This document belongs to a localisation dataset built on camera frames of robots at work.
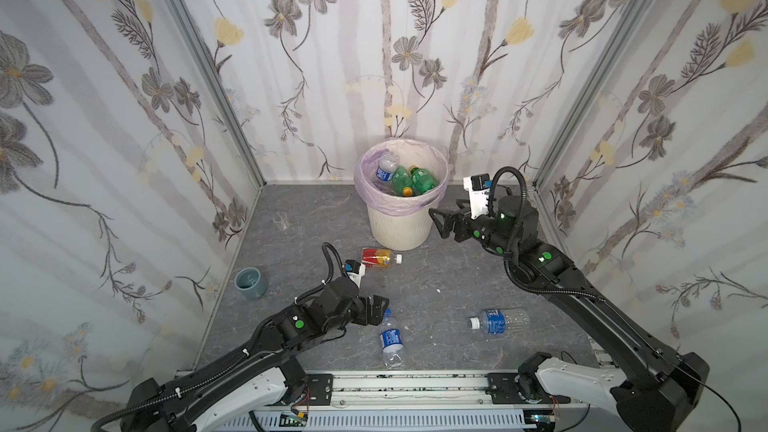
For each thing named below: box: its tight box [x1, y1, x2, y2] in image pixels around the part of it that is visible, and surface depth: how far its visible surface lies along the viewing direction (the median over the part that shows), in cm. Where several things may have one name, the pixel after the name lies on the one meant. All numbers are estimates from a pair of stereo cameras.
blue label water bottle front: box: [379, 308, 404, 369], surface depth 79 cm
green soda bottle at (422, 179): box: [410, 165, 437, 195], surface depth 95 cm
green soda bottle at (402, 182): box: [391, 165, 414, 197], surface depth 94 cm
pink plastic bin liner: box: [354, 138, 449, 216], surface depth 92 cm
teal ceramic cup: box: [234, 267, 268, 299], surface depth 89 cm
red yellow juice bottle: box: [361, 247, 403, 268], surface depth 95 cm
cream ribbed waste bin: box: [367, 205, 433, 251], surface depth 92 cm
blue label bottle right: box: [468, 309, 531, 337], surface depth 83 cm
